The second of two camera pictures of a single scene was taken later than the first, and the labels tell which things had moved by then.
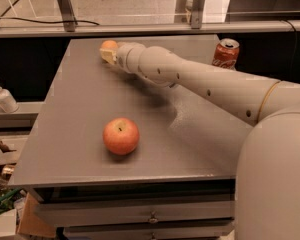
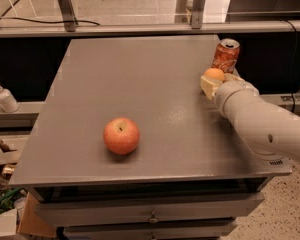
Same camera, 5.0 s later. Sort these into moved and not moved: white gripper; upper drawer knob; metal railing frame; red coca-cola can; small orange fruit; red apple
Moved: white gripper; small orange fruit
Not moved: red apple; red coca-cola can; upper drawer knob; metal railing frame
